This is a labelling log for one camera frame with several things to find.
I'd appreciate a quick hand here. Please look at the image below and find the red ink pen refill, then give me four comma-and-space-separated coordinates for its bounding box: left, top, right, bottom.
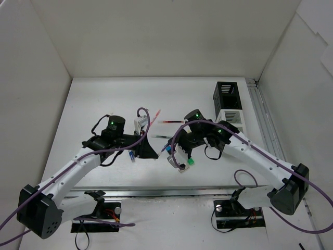
158, 120, 185, 124

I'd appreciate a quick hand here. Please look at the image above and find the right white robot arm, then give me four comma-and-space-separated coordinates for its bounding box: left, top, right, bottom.
168, 109, 310, 216

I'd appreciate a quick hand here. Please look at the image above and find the green highlighter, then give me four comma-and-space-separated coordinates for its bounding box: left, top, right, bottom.
188, 158, 195, 166

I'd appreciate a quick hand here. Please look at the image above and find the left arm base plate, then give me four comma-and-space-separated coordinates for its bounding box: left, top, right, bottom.
70, 201, 121, 233

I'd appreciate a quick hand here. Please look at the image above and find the purple pen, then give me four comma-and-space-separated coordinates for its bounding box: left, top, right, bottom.
158, 144, 169, 156

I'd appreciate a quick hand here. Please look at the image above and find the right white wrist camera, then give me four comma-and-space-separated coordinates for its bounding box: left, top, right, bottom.
167, 144, 189, 170

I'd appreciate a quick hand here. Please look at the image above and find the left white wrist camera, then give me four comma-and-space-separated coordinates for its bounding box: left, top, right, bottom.
134, 115, 149, 136

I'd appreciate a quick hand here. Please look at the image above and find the pink thin highlighter pen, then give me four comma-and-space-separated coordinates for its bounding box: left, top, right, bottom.
149, 109, 161, 127

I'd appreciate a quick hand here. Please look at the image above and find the white slotted pen holder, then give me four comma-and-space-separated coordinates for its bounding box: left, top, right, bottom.
215, 109, 247, 135

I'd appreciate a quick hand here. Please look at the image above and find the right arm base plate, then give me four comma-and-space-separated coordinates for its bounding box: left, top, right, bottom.
211, 200, 266, 233

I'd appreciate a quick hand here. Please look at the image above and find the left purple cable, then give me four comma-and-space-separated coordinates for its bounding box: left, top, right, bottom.
0, 106, 151, 245

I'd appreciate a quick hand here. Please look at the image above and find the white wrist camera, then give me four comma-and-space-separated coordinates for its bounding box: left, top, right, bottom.
167, 144, 189, 170
134, 115, 149, 136

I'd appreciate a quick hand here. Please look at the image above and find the aluminium right rail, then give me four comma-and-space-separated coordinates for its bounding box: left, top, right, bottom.
245, 78, 285, 160

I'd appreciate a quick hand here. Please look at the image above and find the green ink pen refill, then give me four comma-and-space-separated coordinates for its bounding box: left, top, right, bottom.
150, 134, 172, 139

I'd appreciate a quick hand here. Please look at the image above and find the aluminium front rail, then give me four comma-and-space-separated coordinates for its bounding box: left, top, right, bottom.
62, 185, 274, 201

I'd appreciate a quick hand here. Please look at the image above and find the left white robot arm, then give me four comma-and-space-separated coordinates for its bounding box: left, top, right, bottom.
17, 116, 158, 239

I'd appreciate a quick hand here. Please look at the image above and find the black slotted pen holder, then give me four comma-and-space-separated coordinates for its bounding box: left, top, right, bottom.
213, 81, 242, 114

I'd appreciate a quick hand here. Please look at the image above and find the grey white eraser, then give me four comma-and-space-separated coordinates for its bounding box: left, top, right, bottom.
178, 166, 189, 173

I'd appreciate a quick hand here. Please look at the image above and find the aluminium rail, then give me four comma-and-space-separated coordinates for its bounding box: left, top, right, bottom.
245, 78, 285, 160
62, 185, 274, 201

